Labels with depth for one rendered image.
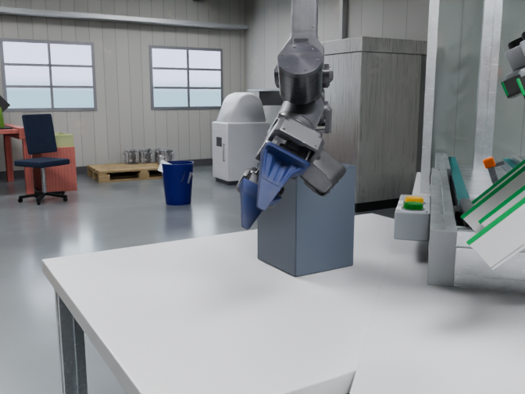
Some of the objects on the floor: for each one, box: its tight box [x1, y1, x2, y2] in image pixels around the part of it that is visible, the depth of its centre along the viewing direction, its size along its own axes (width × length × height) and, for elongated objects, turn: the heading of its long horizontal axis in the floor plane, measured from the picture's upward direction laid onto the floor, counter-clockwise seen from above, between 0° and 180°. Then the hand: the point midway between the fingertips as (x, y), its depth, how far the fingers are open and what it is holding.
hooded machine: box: [212, 92, 270, 185], centre depth 781 cm, size 71×57×124 cm
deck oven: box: [282, 37, 427, 213], centre depth 643 cm, size 143×105×176 cm
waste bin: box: [158, 160, 194, 206], centre depth 628 cm, size 41×38×50 cm
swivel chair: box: [14, 113, 70, 205], centre depth 640 cm, size 58×55×99 cm
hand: (262, 196), depth 71 cm, fingers open, 6 cm apart
